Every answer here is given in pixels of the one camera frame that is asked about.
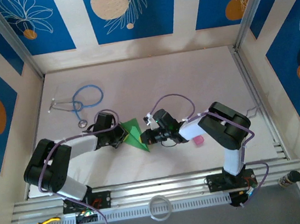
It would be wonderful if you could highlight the green paper sheet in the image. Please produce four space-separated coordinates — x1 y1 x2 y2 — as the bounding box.
120 117 151 156

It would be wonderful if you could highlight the blue stethoscope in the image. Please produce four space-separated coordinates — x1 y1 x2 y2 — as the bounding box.
44 82 109 133

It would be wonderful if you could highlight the white tape roll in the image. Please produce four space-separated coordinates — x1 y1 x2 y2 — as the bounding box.
146 194 172 223

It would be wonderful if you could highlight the dark capped bottle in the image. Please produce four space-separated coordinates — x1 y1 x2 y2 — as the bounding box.
276 169 300 188

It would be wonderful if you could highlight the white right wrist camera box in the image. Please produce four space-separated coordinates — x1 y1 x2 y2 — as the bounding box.
142 112 156 128

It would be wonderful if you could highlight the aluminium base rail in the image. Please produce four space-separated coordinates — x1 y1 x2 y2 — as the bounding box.
7 157 300 224

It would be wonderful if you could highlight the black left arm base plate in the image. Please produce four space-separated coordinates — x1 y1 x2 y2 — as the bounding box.
60 190 114 215

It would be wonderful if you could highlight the aluminium table side rail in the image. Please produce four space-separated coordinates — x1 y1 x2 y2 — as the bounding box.
228 39 291 165
9 76 61 201

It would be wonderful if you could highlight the grey slotted cable duct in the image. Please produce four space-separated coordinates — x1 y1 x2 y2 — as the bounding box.
17 192 233 224

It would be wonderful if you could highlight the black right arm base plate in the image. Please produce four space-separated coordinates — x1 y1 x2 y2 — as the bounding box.
205 168 258 193

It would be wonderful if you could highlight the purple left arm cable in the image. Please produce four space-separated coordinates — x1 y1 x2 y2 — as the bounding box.
29 107 134 224

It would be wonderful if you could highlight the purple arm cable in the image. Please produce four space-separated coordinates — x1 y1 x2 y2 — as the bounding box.
146 83 275 219
29 107 134 224

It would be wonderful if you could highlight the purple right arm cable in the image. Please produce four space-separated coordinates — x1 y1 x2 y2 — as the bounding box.
146 83 275 219

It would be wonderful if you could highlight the aluminium frame post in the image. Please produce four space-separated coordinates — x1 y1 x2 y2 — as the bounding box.
229 0 281 49
0 0 44 84

